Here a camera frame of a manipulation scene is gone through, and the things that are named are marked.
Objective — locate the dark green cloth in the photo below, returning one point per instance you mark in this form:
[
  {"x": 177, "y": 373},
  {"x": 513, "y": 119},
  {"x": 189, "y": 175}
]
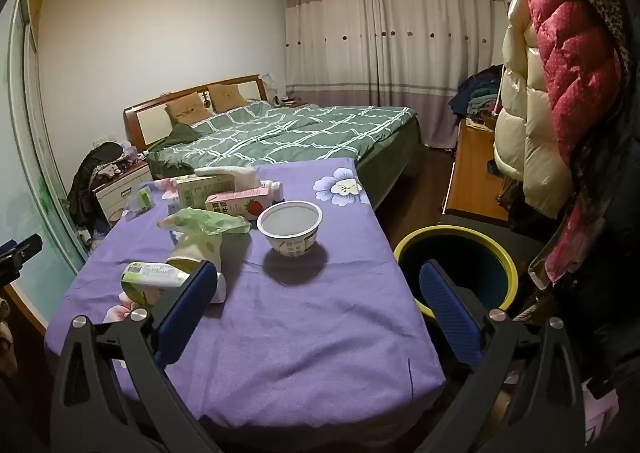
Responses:
[{"x": 182, "y": 133}]

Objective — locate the brown pillow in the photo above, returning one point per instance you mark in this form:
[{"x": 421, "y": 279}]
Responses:
[
  {"x": 227, "y": 97},
  {"x": 182, "y": 108}
]

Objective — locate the green white bottle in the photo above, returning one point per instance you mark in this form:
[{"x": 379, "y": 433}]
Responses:
[{"x": 150, "y": 275}]

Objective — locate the white wall socket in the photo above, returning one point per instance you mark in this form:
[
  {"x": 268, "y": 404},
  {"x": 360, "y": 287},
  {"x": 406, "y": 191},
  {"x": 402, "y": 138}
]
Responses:
[{"x": 108, "y": 138}]

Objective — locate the low wooden cabinet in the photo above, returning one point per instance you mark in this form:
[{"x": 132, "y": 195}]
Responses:
[{"x": 475, "y": 168}]

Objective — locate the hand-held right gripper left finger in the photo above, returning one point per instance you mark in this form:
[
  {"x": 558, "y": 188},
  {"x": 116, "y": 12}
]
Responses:
[{"x": 185, "y": 313}]

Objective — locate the black hanging coat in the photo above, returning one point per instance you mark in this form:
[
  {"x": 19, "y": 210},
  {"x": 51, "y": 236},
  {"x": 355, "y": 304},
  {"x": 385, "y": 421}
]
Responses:
[{"x": 610, "y": 233}]

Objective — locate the white nightstand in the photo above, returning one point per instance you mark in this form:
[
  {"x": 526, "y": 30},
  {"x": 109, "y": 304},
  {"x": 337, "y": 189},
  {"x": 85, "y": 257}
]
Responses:
[{"x": 120, "y": 193}]

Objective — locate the clear container with green lid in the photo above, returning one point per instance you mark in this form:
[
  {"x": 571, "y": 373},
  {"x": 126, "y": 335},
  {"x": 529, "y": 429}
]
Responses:
[{"x": 145, "y": 198}]

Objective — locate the pile of dark clothes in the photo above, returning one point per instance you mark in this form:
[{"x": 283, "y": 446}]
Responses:
[{"x": 475, "y": 95}]

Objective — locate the black jacket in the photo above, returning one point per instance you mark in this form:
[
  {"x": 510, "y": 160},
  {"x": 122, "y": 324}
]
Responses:
[{"x": 82, "y": 188}]

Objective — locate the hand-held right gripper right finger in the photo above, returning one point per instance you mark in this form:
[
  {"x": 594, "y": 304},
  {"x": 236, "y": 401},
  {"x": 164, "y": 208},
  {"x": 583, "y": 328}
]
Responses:
[{"x": 450, "y": 313}]

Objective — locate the white paper towel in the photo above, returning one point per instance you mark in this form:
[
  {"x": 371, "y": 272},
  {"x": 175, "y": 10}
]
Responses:
[{"x": 235, "y": 175}]

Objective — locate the cream down jacket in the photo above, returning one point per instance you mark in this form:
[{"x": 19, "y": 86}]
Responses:
[{"x": 520, "y": 133}]

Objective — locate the pink and white curtain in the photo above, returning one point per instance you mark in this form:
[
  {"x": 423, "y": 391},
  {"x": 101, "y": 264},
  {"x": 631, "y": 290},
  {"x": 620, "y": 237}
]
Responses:
[{"x": 380, "y": 58}]

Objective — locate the yellow-rimmed trash bin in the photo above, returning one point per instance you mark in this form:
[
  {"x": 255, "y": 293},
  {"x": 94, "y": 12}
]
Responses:
[{"x": 450, "y": 243}]

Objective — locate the glass sliding wardrobe door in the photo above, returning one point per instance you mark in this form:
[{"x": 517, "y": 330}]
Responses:
[{"x": 30, "y": 183}]

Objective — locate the green plaid duvet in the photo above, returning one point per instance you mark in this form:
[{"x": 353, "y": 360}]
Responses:
[{"x": 300, "y": 133}]

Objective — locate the pile of small clothes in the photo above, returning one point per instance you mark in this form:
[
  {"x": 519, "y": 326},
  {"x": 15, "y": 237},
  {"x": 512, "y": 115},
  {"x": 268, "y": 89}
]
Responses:
[{"x": 122, "y": 167}]

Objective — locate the pink milk carton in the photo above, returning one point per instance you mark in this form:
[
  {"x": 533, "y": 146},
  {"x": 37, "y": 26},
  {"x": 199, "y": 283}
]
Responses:
[{"x": 235, "y": 205}]

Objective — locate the green plastic bag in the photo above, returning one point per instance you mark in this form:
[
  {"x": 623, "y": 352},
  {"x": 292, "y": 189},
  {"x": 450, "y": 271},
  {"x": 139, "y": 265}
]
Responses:
[{"x": 210, "y": 223}]

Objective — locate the wooden bedside table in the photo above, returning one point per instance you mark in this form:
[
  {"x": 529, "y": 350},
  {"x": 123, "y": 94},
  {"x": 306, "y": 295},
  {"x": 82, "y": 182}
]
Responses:
[{"x": 297, "y": 103}]

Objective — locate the purple floral tablecloth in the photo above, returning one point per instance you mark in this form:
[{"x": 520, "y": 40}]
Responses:
[{"x": 310, "y": 333}]

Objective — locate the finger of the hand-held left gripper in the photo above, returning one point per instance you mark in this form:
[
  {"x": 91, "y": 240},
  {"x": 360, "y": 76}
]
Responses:
[{"x": 22, "y": 248}]

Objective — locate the beige carton box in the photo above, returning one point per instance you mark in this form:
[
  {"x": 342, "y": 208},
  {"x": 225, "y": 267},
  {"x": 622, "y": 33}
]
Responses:
[{"x": 192, "y": 190}]

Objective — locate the wooden bed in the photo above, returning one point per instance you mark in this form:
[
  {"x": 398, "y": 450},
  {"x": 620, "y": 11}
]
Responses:
[{"x": 150, "y": 120}]

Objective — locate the white paper bowl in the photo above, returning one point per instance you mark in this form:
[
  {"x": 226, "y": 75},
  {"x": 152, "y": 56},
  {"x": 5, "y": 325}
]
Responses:
[{"x": 290, "y": 238}]

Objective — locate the hanging puffer jackets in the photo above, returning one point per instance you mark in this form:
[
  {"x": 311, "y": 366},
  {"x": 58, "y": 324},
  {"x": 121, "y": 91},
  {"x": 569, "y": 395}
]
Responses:
[{"x": 570, "y": 63}]

